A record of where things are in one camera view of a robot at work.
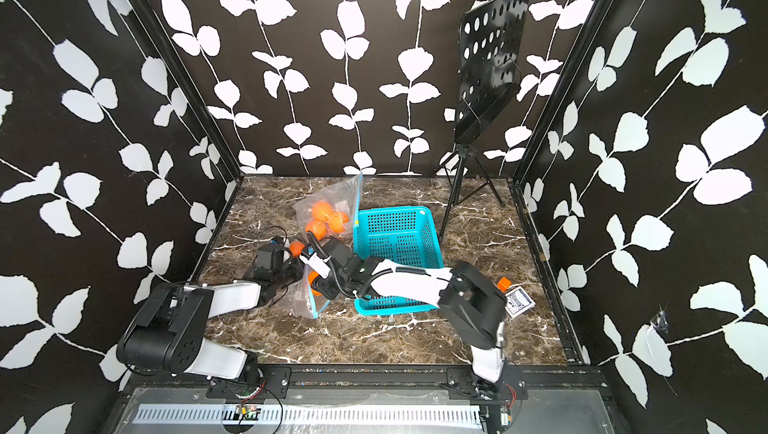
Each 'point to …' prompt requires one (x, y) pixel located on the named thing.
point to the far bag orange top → (322, 210)
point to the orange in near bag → (311, 276)
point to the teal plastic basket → (402, 235)
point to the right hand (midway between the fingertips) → (316, 275)
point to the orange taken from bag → (296, 247)
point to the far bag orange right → (337, 220)
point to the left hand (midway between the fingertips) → (309, 258)
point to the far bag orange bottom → (317, 228)
